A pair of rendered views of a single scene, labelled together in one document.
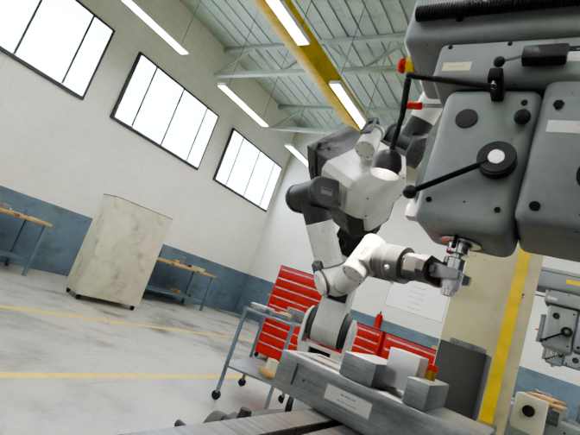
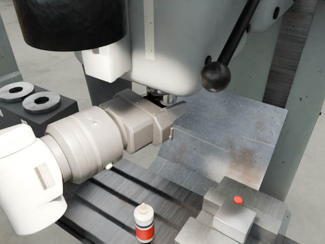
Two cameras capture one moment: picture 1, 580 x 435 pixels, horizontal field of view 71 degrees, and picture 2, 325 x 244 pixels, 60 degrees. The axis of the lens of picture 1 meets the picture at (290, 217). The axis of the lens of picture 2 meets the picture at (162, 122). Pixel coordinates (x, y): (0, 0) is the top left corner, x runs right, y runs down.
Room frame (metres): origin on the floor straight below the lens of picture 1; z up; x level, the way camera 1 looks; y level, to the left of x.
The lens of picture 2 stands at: (0.87, 0.03, 1.49)
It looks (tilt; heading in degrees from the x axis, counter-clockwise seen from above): 36 degrees down; 268
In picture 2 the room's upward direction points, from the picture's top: straight up
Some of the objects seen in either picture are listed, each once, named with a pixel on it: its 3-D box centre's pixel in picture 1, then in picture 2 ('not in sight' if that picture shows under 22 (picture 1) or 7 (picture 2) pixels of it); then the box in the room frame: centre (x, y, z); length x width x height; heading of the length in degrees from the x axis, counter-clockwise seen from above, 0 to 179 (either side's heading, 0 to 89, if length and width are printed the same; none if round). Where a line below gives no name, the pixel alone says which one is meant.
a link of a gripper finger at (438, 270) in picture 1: (444, 271); (173, 114); (0.84, -0.34, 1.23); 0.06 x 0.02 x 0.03; 41
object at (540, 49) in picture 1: (529, 59); not in sight; (0.71, -0.34, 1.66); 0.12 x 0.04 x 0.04; 55
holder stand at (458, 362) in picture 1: (459, 378); (38, 126); (1.19, -0.61, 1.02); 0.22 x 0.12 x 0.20; 147
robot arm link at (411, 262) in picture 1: (412, 268); (116, 129); (0.93, -0.31, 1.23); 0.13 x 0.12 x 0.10; 131
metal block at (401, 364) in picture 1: (406, 369); (232, 224); (0.73, -0.28, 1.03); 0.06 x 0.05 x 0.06; 144
